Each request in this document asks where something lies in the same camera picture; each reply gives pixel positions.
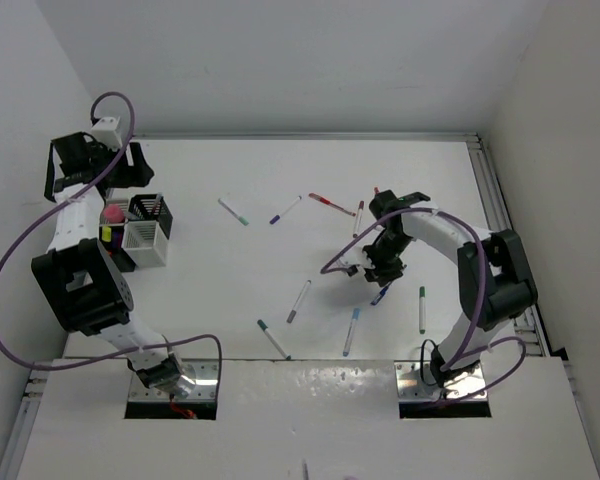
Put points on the teal cap white marker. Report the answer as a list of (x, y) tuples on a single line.
[(265, 329)]

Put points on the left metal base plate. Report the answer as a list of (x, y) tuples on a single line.
[(197, 385)]

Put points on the red gel pen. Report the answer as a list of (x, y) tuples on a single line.
[(331, 204)]

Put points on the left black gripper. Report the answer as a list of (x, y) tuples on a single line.
[(134, 175)]

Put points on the mint cap white marker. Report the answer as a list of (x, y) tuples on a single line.
[(233, 212)]

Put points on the purple cap white marker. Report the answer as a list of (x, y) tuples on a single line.
[(278, 216)]

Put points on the dark red cap marker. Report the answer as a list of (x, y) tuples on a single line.
[(358, 218)]

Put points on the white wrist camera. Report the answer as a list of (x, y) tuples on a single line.
[(107, 131), (353, 263)]

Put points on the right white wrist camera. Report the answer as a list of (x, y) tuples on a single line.
[(353, 263)]

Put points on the grey tip white marker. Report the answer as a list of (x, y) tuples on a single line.
[(296, 306)]

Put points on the dark blue pen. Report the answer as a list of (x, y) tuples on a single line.
[(380, 295)]

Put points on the black and white pen organizer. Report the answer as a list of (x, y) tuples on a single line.
[(145, 237)]

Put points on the light blue cap marker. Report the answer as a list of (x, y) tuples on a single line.
[(351, 332)]

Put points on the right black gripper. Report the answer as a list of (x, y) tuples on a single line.
[(381, 273)]

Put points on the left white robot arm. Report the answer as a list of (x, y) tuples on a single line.
[(81, 282)]

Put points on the purple cap black highlighter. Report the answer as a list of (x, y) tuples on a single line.
[(116, 239)]

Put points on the pink glitter bottle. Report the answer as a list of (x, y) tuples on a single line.
[(113, 214)]

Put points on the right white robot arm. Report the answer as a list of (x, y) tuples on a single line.
[(495, 282)]

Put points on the yellow cap black highlighter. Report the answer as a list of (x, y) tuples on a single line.
[(106, 234)]

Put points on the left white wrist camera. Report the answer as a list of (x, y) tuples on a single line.
[(107, 131)]

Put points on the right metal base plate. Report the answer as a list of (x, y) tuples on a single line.
[(415, 384)]

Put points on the metal base plate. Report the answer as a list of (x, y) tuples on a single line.
[(415, 384), (197, 385)]

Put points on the crimson clear pen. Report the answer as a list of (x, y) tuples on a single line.
[(156, 205)]

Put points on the green cap white marker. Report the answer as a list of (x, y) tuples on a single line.
[(422, 310)]

